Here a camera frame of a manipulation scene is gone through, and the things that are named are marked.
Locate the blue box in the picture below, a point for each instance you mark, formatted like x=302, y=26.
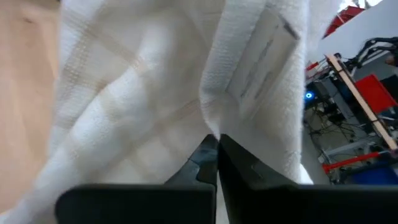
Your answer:
x=376, y=175

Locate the red flat panel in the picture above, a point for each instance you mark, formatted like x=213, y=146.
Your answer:
x=374, y=93

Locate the blue-lit device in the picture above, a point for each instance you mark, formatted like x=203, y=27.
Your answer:
x=308, y=95

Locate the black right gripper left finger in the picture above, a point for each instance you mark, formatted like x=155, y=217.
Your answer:
x=124, y=205

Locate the red metal bar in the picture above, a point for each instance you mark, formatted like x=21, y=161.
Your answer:
x=348, y=161

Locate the wooden-edged robot table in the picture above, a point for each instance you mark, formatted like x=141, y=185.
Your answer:
x=357, y=95

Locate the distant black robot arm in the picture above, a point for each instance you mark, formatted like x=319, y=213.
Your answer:
x=373, y=42

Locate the white checked towel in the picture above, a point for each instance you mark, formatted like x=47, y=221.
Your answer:
x=124, y=93

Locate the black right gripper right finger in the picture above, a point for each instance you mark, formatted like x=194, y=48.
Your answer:
x=248, y=193

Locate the red plastic bin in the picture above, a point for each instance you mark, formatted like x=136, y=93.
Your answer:
x=342, y=18

